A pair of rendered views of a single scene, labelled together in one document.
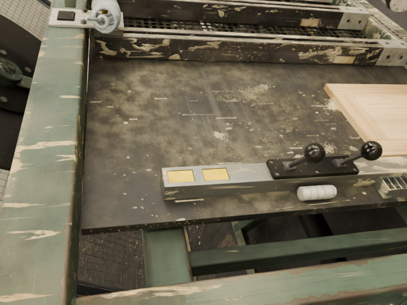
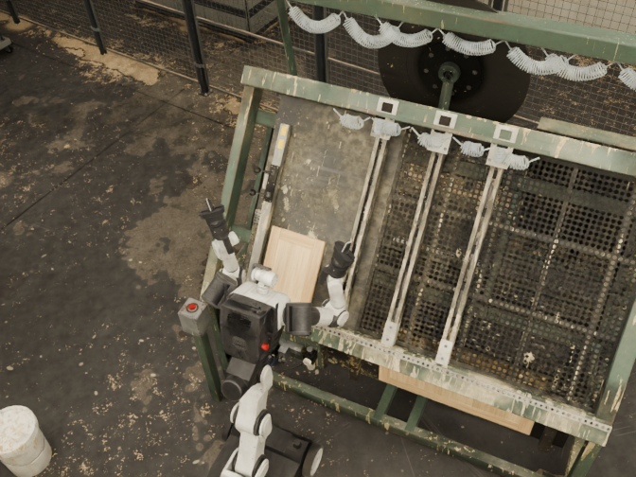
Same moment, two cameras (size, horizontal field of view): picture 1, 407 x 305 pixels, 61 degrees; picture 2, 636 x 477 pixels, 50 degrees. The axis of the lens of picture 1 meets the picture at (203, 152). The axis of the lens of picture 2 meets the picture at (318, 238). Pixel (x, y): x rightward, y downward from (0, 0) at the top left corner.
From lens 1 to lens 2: 3.36 m
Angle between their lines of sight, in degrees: 62
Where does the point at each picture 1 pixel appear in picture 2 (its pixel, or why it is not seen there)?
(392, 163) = (263, 220)
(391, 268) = (230, 178)
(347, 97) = (310, 244)
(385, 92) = (309, 273)
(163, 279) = (263, 115)
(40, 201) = (273, 81)
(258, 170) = (277, 161)
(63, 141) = (295, 92)
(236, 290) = (240, 128)
